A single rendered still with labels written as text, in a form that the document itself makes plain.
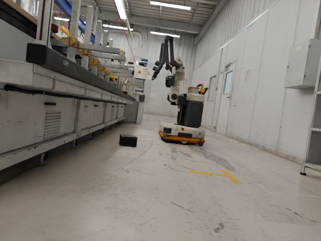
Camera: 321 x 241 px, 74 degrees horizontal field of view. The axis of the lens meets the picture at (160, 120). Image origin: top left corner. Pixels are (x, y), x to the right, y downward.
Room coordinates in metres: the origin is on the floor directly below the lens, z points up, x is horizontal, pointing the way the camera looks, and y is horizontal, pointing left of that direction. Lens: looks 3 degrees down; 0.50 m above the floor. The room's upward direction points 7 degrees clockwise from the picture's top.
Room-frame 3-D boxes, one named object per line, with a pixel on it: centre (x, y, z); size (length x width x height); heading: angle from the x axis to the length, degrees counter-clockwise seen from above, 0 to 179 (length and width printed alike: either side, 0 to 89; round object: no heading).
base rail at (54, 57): (3.43, 0.67, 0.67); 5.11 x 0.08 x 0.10; 3
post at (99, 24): (1.74, 0.58, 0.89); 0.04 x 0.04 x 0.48; 3
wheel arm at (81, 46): (1.29, 0.51, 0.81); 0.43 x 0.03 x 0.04; 93
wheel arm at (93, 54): (1.54, 0.52, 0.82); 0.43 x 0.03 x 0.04; 93
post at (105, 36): (1.99, 0.60, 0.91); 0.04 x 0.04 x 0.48; 3
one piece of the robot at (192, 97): (3.61, -0.46, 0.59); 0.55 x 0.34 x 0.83; 8
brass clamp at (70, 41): (1.27, 0.56, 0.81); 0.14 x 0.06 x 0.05; 3
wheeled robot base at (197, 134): (3.60, -0.36, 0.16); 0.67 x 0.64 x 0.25; 98
